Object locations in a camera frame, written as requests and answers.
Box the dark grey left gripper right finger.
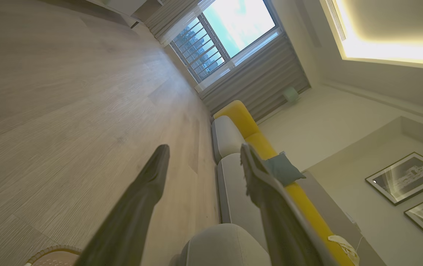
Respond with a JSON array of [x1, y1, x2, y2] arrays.
[[240, 143, 339, 266]]

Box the white crumpled cloth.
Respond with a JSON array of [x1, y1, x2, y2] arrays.
[[328, 235, 360, 266]]

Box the grey and yellow sofa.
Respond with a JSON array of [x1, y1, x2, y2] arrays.
[[171, 100, 385, 266]]

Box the white linear ceiling vent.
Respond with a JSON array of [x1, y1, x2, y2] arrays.
[[324, 0, 347, 41]]

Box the white low cabinet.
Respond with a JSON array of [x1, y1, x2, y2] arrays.
[[86, 0, 164, 28]]

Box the white perforated laundry basket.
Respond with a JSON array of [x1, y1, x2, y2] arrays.
[[25, 245, 82, 266]]

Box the grey pleated curtain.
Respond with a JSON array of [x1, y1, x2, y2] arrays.
[[145, 0, 215, 47], [197, 33, 311, 122]]

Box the window with metal bars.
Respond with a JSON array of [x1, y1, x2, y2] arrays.
[[170, 0, 283, 83]]

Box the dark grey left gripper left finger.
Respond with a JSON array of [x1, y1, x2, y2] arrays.
[[75, 144, 170, 266]]

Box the small pale green round device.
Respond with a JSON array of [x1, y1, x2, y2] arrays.
[[283, 87, 300, 103]]

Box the teal throw pillow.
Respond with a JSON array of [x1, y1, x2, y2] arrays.
[[265, 151, 306, 187]]

